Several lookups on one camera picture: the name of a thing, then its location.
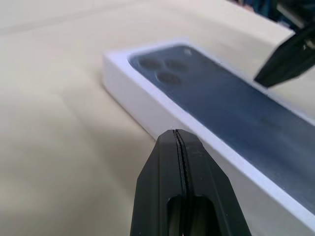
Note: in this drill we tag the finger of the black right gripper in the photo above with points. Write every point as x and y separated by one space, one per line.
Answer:
292 61

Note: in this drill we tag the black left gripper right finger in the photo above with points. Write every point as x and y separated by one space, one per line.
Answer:
211 196

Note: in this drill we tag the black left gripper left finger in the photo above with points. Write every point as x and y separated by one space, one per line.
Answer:
155 186

